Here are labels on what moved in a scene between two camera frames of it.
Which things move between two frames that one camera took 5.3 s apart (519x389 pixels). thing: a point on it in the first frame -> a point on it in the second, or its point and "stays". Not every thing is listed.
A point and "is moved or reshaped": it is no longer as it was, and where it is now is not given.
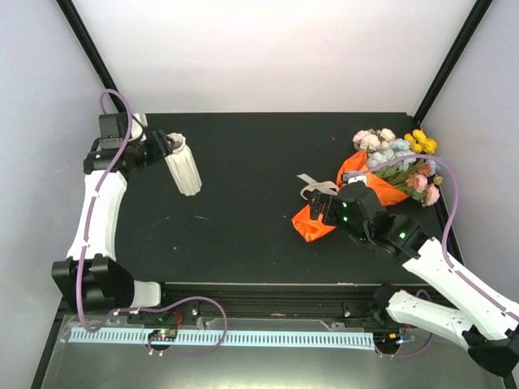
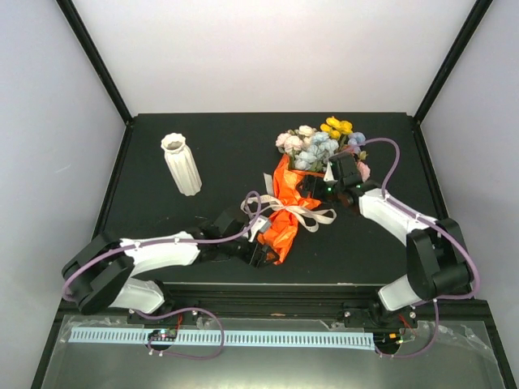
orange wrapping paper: x=311 y=228 -> x=280 y=237
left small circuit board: x=165 y=335 stays
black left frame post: x=75 y=19 stays
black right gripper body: x=354 y=228 -> x=328 y=196
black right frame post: x=459 y=50 stays
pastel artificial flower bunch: x=417 y=175 -> x=310 y=150
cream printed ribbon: x=326 y=186 is moved or reshaped
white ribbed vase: x=183 y=166 stays
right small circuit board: x=386 y=339 stays
